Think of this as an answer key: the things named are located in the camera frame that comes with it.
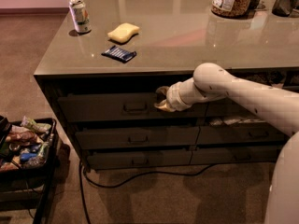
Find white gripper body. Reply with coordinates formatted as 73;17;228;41
166;82;191;112

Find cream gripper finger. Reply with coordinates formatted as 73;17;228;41
154;99;176;112
156;86;169;95

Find grey drawer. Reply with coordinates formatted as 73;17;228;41
76;126;199;149
206;99;249;117
197;123;285;145
58;92;207;122
191;145;281;165
87;149;192;170

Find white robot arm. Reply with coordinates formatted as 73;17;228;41
155;63;299;224

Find white packets in drawer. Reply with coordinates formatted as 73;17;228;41
206;115;263;126

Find grey drawer cabinet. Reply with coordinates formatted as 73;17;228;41
35;0;299;169

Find blue snack bar wrapper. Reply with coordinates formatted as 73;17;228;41
101;46;136;63

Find yellow sponge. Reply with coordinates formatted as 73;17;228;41
107;22;140;44

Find white green soda can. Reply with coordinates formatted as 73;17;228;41
69;0;92;34

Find large clear nut jar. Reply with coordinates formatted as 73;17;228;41
211;0;250;18

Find green snack bag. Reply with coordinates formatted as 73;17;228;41
21;116;51;133

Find brown snack bag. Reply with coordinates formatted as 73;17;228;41
6;131;39;143

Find dark glass pitcher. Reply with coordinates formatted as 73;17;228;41
272;0;298;17

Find blue snack packet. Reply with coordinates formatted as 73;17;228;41
20;153;37;162

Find black snack cart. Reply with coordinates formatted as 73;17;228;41
0;117;59;224

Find black power cable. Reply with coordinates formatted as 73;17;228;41
78;160;219;224

